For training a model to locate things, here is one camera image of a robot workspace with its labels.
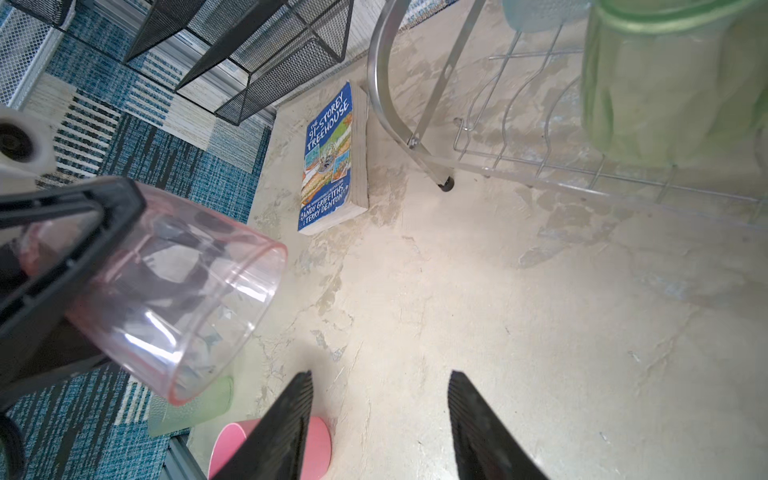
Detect clear pink cup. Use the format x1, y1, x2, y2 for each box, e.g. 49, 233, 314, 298
17, 182, 289, 406

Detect silver metal dish rack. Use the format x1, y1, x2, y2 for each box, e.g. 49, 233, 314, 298
367, 1, 767, 231

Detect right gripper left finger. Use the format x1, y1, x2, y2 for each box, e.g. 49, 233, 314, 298
214, 371, 313, 480

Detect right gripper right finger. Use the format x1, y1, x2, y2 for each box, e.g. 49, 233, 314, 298
447, 371, 547, 480

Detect pink cup front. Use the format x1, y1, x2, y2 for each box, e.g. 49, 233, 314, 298
208, 417, 332, 480

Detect blue treehouse book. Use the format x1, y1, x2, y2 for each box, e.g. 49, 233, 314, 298
298, 82, 369, 236

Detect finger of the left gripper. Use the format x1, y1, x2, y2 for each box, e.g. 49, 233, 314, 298
1, 177, 146, 386

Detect black mesh shelf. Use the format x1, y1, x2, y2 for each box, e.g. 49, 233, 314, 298
5, 0, 355, 127

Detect white wire wall basket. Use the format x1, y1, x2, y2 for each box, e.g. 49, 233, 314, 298
1, 1, 76, 110

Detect frosted green cup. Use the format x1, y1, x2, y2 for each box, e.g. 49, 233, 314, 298
147, 376, 234, 437

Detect teal cup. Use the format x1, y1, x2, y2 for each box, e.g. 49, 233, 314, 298
501, 0, 590, 33

